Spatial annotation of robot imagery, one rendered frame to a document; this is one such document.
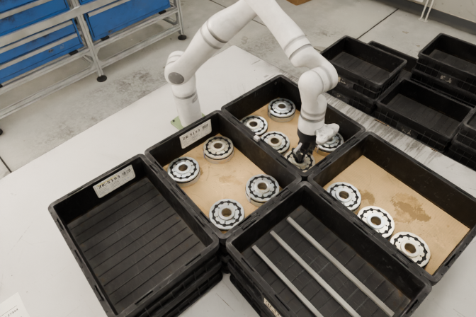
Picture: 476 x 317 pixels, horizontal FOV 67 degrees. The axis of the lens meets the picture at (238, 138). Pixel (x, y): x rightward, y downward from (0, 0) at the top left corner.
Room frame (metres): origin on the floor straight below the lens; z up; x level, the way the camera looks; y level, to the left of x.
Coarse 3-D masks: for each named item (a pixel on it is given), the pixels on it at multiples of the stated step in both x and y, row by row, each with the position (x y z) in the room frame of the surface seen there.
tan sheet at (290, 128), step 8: (256, 112) 1.01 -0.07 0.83; (264, 112) 1.01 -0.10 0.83; (296, 112) 1.01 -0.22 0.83; (240, 120) 0.97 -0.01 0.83; (272, 120) 0.96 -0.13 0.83; (296, 120) 0.96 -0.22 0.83; (272, 128) 0.92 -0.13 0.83; (280, 128) 0.92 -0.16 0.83; (288, 128) 0.92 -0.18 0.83; (296, 128) 0.92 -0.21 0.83; (288, 136) 0.88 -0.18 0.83; (296, 136) 0.88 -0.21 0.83; (296, 144) 0.84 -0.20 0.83; (320, 160) 0.77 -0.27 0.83
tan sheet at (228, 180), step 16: (240, 160) 0.78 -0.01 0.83; (208, 176) 0.71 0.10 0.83; (224, 176) 0.71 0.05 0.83; (240, 176) 0.71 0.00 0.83; (192, 192) 0.65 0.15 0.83; (208, 192) 0.65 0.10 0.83; (224, 192) 0.65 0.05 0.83; (240, 192) 0.65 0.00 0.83; (208, 208) 0.59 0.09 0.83; (256, 208) 0.59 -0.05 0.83
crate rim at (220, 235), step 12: (204, 120) 0.88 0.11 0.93; (228, 120) 0.87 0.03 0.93; (180, 132) 0.82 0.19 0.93; (156, 144) 0.77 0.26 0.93; (276, 156) 0.70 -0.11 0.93; (288, 168) 0.66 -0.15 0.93; (168, 180) 0.63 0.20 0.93; (300, 180) 0.61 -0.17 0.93; (180, 192) 0.58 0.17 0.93; (192, 204) 0.54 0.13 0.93; (264, 204) 0.54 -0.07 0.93; (204, 216) 0.51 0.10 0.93; (252, 216) 0.50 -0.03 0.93; (216, 228) 0.47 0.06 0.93; (240, 228) 0.47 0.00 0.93
